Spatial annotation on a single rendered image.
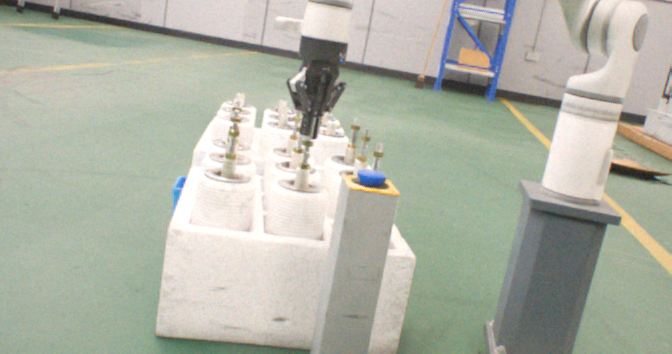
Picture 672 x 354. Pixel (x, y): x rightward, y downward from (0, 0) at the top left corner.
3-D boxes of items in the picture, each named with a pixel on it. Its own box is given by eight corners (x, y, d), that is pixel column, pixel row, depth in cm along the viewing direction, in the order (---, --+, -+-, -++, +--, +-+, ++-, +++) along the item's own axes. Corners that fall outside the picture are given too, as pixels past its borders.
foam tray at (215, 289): (358, 266, 144) (372, 190, 141) (395, 358, 107) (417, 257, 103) (181, 246, 138) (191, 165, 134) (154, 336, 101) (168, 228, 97)
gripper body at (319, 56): (328, 36, 95) (318, 99, 97) (360, 40, 102) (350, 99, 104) (289, 28, 99) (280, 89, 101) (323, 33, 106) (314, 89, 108)
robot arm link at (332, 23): (306, 34, 108) (312, -4, 107) (360, 45, 102) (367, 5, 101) (270, 29, 101) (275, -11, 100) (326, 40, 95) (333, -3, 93)
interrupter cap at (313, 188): (328, 197, 103) (329, 192, 103) (282, 192, 101) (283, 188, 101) (317, 183, 110) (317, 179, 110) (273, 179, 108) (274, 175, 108)
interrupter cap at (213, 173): (235, 171, 109) (236, 167, 109) (259, 184, 104) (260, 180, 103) (195, 172, 104) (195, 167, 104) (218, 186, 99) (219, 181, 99)
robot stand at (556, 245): (559, 345, 123) (600, 195, 116) (575, 385, 109) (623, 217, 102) (483, 327, 125) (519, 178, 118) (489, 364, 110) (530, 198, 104)
